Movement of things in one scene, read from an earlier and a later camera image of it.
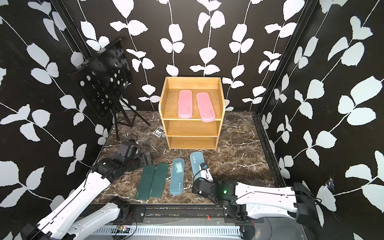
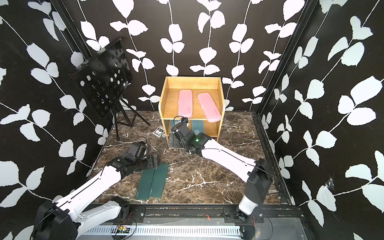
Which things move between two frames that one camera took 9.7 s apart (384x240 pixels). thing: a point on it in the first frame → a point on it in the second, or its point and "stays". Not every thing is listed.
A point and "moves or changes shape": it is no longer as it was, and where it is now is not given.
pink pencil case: [185, 109] stays
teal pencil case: [177, 176] → [173, 123]
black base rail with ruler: [175, 221] stays
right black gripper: [194, 184] → [176, 144]
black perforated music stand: [103, 79] stays
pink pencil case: [206, 111] moves or changes shape
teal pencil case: [197, 158] → [197, 126]
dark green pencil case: [145, 182] stays
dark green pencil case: [158, 181] stays
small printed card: [159, 131] stays
